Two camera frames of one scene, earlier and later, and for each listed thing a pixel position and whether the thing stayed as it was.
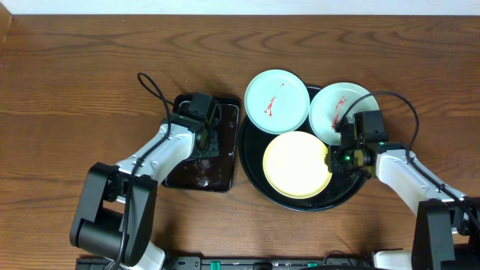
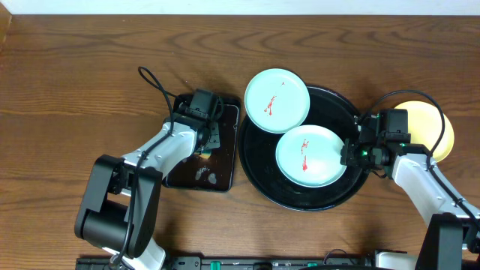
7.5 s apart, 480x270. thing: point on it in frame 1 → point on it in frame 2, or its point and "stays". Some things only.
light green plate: [277, 101] stays
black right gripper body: [342, 160] stays
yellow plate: [295, 166] → [424, 124]
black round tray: [254, 142] stays
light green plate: [331, 104] → [309, 156]
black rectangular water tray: [210, 172] stays
